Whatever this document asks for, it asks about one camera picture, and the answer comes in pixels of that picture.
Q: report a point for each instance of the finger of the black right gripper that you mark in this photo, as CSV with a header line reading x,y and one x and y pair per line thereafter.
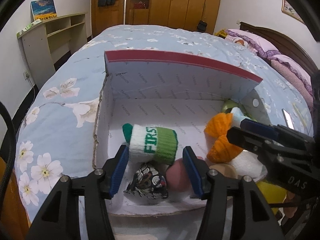
x,y
251,138

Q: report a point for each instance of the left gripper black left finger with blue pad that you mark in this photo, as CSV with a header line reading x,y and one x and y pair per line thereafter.
x,y
59,215

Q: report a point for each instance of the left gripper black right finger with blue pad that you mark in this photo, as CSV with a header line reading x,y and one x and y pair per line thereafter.
x,y
252,218

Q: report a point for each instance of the white towel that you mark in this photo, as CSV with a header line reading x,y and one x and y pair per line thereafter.
x,y
247,163

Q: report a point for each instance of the light blue cloth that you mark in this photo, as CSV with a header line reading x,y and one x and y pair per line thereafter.
x,y
237,117

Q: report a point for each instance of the yellow sponge block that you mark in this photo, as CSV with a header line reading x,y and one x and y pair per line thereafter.
x,y
272,193

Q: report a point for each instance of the orange knit cloth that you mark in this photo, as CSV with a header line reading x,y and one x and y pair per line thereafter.
x,y
222,150

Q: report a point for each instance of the tan round plush bun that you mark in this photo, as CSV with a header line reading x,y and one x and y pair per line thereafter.
x,y
225,169

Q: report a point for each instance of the green ribbon bow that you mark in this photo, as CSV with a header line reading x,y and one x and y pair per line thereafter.
x,y
229,104

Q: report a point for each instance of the pink round plush bun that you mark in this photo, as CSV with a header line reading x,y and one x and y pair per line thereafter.
x,y
185,173

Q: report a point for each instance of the smartphone on bed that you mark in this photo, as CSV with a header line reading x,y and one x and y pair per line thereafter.
x,y
288,119

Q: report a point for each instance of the floral blue bedspread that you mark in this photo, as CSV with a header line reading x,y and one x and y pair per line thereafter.
x,y
56,137

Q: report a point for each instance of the pink ruffled pillow near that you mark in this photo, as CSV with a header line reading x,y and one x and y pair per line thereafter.
x,y
295,74

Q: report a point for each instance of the pink ruffled pillow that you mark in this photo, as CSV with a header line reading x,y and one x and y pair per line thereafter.
x,y
295,74
262,46

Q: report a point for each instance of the black white patterned pouch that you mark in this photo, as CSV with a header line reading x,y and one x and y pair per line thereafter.
x,y
148,182

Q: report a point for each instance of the pink ruffled pillow far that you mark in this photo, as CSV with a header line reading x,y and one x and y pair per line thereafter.
x,y
262,46

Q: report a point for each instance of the dark wooden headboard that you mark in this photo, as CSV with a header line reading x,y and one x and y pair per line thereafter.
x,y
285,45

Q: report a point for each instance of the red cardboard box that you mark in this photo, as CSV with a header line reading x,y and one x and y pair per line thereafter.
x,y
165,89

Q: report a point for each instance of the black bag on floor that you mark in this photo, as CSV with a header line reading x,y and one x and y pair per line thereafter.
x,y
201,27

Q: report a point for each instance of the wooden wardrobe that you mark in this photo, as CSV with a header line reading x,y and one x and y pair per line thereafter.
x,y
177,14

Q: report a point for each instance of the grey shelf desk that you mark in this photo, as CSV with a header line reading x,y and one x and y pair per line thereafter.
x,y
48,41

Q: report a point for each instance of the blue picture book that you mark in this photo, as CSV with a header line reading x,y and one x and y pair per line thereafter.
x,y
43,9

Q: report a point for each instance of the framed wall picture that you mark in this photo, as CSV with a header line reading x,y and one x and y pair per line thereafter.
x,y
287,9

